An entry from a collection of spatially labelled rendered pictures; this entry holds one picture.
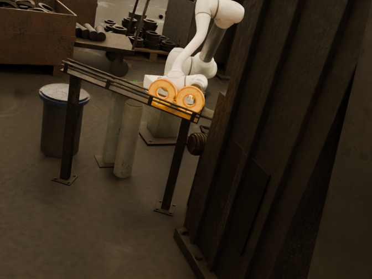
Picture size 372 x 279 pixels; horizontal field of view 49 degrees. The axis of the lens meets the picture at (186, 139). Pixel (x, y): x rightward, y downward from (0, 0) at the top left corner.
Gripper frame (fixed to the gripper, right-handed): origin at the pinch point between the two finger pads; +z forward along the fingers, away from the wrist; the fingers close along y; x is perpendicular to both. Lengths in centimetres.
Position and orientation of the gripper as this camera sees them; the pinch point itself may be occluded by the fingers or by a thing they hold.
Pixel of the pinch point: (190, 97)
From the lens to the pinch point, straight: 221.3
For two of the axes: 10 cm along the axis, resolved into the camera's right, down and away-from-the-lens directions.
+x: 2.3, -9.0, -3.8
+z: -1.7, 3.5, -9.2
